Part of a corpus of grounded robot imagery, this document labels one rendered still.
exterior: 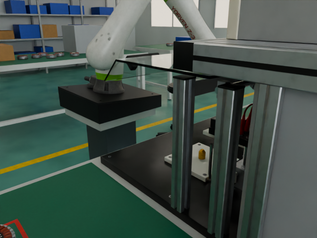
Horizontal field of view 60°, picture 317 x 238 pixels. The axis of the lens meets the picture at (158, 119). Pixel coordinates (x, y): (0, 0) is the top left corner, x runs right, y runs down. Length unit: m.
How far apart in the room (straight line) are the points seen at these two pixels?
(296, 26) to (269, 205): 0.27
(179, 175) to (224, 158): 0.13
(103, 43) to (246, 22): 0.69
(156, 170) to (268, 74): 0.46
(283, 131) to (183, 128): 0.19
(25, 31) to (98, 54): 5.71
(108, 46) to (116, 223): 0.69
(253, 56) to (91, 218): 0.46
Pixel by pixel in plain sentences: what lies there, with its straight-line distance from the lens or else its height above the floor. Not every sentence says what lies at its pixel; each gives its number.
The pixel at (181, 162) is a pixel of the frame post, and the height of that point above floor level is 0.89.
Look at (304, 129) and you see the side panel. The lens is 0.39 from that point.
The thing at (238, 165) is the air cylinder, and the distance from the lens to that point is 0.69.
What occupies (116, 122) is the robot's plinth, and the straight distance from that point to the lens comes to 1.22.
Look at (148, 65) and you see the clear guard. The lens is 0.55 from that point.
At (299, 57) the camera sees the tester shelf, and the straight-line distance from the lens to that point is 0.36.
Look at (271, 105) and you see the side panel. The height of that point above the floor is 1.05.
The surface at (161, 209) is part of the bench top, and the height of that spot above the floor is 0.75.
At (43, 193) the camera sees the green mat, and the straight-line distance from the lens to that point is 0.75.
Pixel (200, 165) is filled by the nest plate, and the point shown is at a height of 0.78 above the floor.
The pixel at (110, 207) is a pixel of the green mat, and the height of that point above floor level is 0.75.
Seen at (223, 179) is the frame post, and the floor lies 0.90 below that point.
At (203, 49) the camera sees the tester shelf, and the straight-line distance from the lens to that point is 0.43.
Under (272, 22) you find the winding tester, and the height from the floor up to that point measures 1.14.
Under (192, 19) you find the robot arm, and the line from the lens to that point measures 1.27.
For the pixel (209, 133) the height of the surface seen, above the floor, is 0.88.
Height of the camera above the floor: 1.15
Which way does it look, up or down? 20 degrees down
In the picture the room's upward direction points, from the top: straight up
